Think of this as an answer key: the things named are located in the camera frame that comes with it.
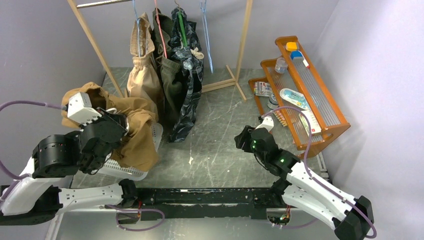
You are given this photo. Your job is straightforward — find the olive green shorts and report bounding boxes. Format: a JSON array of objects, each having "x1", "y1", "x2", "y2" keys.
[{"x1": 152, "y1": 10, "x2": 185, "y2": 124}]

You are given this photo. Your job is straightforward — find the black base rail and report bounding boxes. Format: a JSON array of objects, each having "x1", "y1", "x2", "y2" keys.
[{"x1": 137, "y1": 187, "x2": 287, "y2": 221}]

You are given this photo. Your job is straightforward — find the yellow sponge block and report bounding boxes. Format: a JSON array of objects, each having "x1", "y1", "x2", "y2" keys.
[{"x1": 285, "y1": 41, "x2": 299, "y2": 52}]

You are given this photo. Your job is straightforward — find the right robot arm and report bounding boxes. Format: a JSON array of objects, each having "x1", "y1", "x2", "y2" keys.
[{"x1": 234, "y1": 125, "x2": 374, "y2": 240}]

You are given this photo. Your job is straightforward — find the beige shorts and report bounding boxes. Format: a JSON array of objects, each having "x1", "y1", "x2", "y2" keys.
[{"x1": 127, "y1": 12, "x2": 163, "y2": 115}]

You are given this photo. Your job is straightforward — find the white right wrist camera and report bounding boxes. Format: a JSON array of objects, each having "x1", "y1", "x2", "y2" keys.
[{"x1": 255, "y1": 116, "x2": 274, "y2": 132}]

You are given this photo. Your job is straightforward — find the round tin can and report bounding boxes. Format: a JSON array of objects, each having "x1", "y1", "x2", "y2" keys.
[{"x1": 267, "y1": 93, "x2": 279, "y2": 110}]

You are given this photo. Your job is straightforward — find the white plastic laundry basket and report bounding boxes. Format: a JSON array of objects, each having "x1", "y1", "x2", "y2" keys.
[{"x1": 96, "y1": 122, "x2": 164, "y2": 182}]

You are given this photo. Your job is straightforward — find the purple cable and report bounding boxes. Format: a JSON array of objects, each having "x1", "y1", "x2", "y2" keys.
[
  {"x1": 0, "y1": 100, "x2": 68, "y2": 203},
  {"x1": 259, "y1": 105, "x2": 378, "y2": 240}
]

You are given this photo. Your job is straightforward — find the pink wire hanger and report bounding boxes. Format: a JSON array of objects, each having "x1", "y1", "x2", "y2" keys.
[{"x1": 154, "y1": 0, "x2": 168, "y2": 59}]

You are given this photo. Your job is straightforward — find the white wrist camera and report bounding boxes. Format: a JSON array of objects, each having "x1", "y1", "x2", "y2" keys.
[
  {"x1": 66, "y1": 92, "x2": 102, "y2": 126},
  {"x1": 255, "y1": 116, "x2": 274, "y2": 132}
]

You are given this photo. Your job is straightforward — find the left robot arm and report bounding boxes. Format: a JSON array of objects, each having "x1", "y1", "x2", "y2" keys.
[{"x1": 0, "y1": 107, "x2": 139, "y2": 226}]

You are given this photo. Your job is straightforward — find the white red box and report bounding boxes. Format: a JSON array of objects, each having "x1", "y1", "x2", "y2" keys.
[{"x1": 298, "y1": 110, "x2": 322, "y2": 136}]

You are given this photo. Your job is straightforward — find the clear plastic jar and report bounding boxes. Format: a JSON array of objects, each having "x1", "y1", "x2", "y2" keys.
[{"x1": 274, "y1": 57, "x2": 288, "y2": 74}]

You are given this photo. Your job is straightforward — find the light blue oval package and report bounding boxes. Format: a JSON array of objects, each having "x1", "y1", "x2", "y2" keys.
[{"x1": 279, "y1": 88, "x2": 310, "y2": 110}]

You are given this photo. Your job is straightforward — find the light blue wire hanger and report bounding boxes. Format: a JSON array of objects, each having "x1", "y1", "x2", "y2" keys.
[{"x1": 199, "y1": 0, "x2": 214, "y2": 74}]

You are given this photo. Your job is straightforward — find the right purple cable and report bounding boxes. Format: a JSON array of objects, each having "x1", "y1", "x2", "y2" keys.
[{"x1": 259, "y1": 105, "x2": 378, "y2": 240}]

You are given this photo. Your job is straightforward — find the green hanger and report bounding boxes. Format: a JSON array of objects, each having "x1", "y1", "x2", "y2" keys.
[{"x1": 177, "y1": 8, "x2": 188, "y2": 47}]

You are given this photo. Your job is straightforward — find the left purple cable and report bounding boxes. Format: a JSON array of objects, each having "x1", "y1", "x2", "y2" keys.
[{"x1": 0, "y1": 100, "x2": 68, "y2": 203}]

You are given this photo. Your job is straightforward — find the colourful snack packet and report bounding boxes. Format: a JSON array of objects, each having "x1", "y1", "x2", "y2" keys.
[{"x1": 253, "y1": 81, "x2": 273, "y2": 97}]

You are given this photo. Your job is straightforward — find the brown shorts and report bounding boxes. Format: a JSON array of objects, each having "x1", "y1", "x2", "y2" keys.
[{"x1": 61, "y1": 82, "x2": 159, "y2": 172}]

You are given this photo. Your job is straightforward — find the crayon pack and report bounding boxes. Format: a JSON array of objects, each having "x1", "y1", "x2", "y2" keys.
[{"x1": 273, "y1": 110, "x2": 288, "y2": 127}]

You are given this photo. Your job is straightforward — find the orange wooden shelf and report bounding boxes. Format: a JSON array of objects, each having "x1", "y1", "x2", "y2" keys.
[{"x1": 248, "y1": 35, "x2": 351, "y2": 158}]

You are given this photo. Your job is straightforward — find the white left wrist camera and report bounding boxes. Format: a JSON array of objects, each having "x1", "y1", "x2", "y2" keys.
[{"x1": 66, "y1": 92, "x2": 102, "y2": 126}]

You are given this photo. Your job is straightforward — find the wooden clothes rack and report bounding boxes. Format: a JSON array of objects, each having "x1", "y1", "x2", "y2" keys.
[{"x1": 67, "y1": 0, "x2": 254, "y2": 102}]

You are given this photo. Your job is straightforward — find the blue white box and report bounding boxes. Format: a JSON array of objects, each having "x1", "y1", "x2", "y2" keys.
[{"x1": 289, "y1": 50, "x2": 310, "y2": 69}]

